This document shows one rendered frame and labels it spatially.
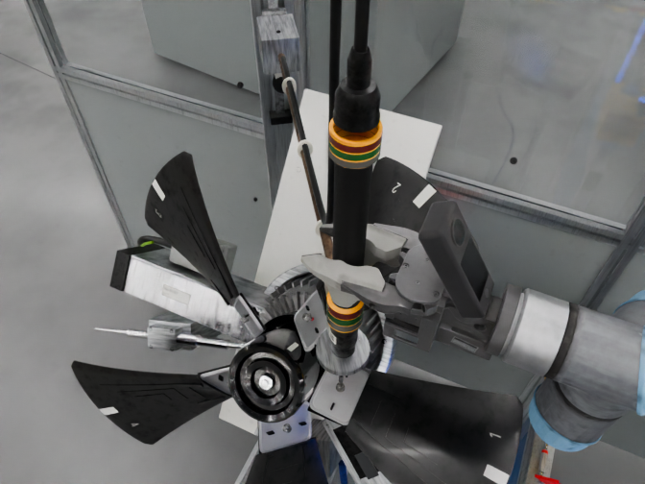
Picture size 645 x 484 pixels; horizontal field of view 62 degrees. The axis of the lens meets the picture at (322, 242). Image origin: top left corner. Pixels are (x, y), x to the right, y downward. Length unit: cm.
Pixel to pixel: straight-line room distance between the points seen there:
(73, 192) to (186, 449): 152
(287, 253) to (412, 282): 54
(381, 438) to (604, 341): 38
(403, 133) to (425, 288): 49
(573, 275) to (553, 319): 101
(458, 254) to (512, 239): 100
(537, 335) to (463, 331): 8
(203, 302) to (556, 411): 62
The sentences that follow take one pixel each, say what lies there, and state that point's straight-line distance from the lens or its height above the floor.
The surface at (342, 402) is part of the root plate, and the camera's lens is 82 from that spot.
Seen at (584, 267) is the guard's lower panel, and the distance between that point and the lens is 152.
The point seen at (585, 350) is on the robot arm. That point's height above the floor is 151.
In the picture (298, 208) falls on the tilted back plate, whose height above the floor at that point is 120.
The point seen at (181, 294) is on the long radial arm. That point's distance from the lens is 103.
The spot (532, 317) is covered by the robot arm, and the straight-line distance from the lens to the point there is 53.
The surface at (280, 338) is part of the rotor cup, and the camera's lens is 80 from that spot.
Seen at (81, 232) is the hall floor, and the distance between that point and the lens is 282.
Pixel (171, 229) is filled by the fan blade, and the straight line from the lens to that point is 91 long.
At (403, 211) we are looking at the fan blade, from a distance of 75.
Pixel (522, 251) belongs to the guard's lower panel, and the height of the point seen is 84.
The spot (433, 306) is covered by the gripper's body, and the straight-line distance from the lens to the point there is 52.
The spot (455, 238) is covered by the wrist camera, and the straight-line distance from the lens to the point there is 48.
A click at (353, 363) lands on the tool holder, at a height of 131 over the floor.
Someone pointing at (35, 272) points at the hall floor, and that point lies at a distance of 275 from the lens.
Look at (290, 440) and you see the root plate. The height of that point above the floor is 109.
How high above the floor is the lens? 194
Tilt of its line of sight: 50 degrees down
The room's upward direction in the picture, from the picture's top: straight up
